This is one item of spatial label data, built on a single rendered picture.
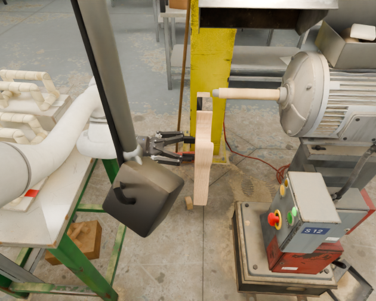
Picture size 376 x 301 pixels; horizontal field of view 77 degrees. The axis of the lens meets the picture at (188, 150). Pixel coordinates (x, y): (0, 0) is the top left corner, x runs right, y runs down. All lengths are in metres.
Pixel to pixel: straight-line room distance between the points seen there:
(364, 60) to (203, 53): 1.10
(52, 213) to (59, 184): 0.12
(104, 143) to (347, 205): 0.87
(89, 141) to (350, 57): 0.78
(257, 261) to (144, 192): 1.35
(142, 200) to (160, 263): 1.60
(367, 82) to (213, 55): 1.07
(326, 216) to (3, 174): 0.66
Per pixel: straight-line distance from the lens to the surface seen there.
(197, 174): 0.70
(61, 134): 0.61
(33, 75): 1.11
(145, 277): 1.74
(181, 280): 1.71
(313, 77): 0.71
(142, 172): 0.16
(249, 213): 1.60
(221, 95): 0.74
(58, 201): 0.97
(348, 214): 1.02
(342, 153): 0.87
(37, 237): 0.92
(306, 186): 0.73
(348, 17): 0.83
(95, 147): 0.86
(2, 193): 0.41
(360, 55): 0.72
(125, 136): 0.16
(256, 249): 1.51
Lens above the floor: 1.65
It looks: 46 degrees down
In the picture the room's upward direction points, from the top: straight up
